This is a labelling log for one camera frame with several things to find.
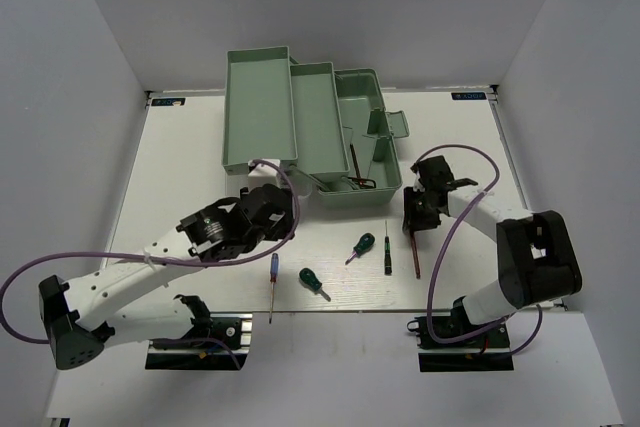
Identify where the large hex key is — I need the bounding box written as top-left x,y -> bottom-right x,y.
408,230 -> 421,279

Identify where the dark green slim screwdriver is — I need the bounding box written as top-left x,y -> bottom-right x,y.
384,220 -> 392,276

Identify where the green stubby screwdriver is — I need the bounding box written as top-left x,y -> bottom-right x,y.
299,268 -> 331,302
345,232 -> 375,265

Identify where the blue red precision screwdriver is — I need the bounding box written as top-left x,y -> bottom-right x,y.
268,253 -> 279,323

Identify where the long hex key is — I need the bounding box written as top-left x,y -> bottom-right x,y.
349,143 -> 374,179

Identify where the green plastic toolbox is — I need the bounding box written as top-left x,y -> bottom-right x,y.
221,46 -> 409,209

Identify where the angled hex key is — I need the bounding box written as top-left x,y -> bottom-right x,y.
347,177 -> 377,189

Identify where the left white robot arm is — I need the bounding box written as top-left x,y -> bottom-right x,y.
39,184 -> 299,370

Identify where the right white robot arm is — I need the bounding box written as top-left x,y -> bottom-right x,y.
403,156 -> 583,346

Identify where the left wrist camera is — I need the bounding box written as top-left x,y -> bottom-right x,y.
247,159 -> 282,190

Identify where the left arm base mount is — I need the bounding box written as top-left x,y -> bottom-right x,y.
145,313 -> 253,372

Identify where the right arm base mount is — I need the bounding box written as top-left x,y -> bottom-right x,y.
406,316 -> 514,373

